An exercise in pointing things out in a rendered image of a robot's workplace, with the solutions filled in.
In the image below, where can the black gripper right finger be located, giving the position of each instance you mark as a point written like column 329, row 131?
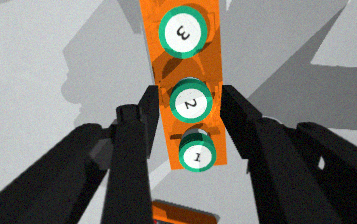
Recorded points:
column 284, row 189

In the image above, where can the orange handheld multimeter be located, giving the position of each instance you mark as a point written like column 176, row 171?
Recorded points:
column 166, row 214

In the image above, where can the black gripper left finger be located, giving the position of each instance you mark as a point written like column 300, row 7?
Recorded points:
column 58, row 187

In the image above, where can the green screw cap with white top numbered 1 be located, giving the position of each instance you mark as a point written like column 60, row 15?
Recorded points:
column 197, row 152

